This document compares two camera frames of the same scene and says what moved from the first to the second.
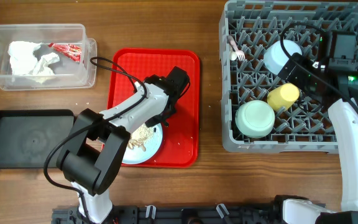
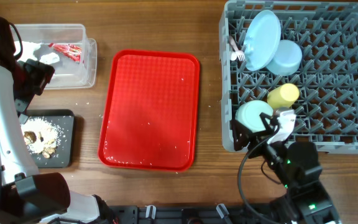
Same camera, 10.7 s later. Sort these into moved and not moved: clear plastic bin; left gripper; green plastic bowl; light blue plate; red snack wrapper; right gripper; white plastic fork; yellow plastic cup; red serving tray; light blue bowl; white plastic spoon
Moved: light blue plate; left gripper; right gripper
Not moved: red serving tray; white plastic fork; green plastic bowl; clear plastic bin; light blue bowl; white plastic spoon; yellow plastic cup; red snack wrapper
